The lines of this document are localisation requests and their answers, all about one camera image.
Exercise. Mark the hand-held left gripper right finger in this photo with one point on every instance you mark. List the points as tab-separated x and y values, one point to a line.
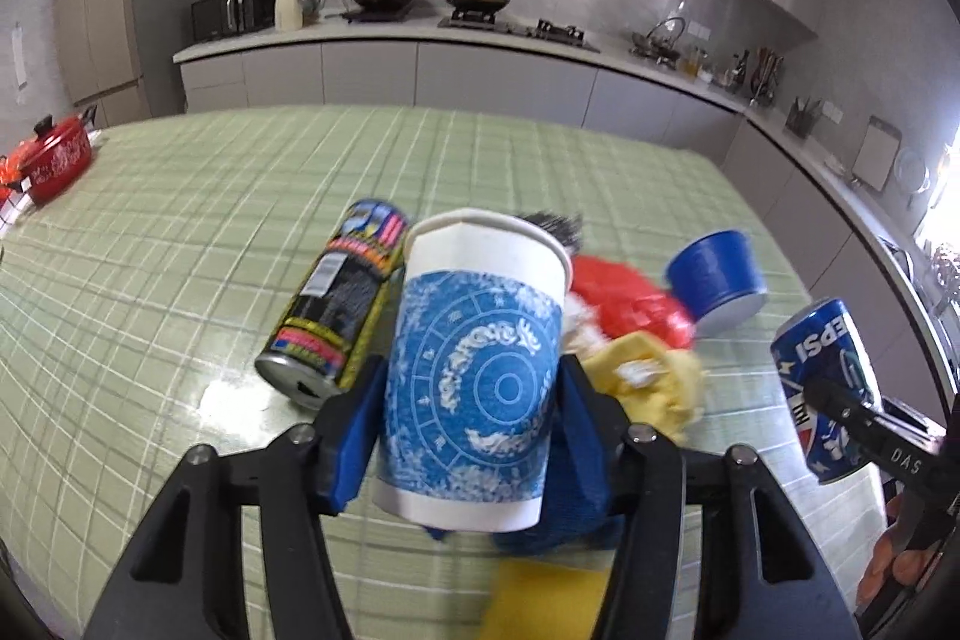
583	434

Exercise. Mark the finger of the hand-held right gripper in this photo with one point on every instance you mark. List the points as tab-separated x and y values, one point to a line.
847	411

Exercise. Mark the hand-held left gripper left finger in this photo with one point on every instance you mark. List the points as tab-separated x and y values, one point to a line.
357	437

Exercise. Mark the blue soda can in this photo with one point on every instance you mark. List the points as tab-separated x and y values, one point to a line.
817	347

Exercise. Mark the yellow knitted cloth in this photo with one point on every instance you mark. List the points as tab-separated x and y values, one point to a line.
645	385

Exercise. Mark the blue patterned white paper cup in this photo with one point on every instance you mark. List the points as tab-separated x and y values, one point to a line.
472	385

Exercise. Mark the person's right hand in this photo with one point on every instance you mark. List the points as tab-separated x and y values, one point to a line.
906	565

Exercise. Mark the blue cloth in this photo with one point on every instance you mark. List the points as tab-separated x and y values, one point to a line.
555	535

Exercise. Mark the black and yellow drink can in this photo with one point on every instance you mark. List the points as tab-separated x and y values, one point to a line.
337	302

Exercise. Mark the red plastic bag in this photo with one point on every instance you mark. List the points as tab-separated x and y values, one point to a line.
630	302

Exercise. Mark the yellow sponge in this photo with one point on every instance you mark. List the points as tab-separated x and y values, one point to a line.
540	602

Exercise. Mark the small blue cup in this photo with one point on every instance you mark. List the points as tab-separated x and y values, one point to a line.
712	272

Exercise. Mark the grey steel wool scourer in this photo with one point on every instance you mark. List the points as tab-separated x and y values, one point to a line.
559	229

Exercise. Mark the white cutting board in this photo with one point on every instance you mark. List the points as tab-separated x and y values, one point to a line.
876	154

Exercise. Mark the black knife holder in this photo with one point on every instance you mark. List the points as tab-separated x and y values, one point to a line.
801	121

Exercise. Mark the utensil holder with utensils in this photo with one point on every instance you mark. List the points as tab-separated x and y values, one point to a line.
766	78

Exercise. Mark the dark glass bottle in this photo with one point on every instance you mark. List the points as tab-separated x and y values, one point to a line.
741	72

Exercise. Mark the red cooking pot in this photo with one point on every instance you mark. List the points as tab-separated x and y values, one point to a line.
56	164

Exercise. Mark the gas stove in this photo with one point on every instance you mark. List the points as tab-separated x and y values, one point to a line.
525	31

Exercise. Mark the white jug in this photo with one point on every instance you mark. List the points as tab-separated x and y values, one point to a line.
288	6

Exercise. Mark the black microwave oven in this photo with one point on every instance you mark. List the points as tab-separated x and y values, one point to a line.
232	14

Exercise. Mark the beige refrigerator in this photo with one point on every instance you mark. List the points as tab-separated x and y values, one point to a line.
105	25

